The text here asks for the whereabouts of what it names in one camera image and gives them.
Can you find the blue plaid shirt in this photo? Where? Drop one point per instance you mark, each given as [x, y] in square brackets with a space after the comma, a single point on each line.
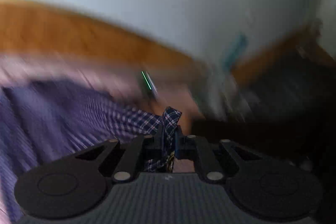
[52, 113]

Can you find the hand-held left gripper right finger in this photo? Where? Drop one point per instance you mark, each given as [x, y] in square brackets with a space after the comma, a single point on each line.
[179, 142]

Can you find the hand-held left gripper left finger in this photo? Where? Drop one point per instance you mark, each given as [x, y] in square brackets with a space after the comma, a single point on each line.
[157, 138]

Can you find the wooden cabinet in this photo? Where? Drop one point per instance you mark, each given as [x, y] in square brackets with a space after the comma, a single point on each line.
[275, 56]

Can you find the person's dark clothing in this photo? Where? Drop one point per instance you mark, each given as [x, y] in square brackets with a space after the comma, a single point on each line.
[288, 121]

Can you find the pink printed bedsheet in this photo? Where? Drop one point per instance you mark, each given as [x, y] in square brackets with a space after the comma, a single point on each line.
[52, 66]

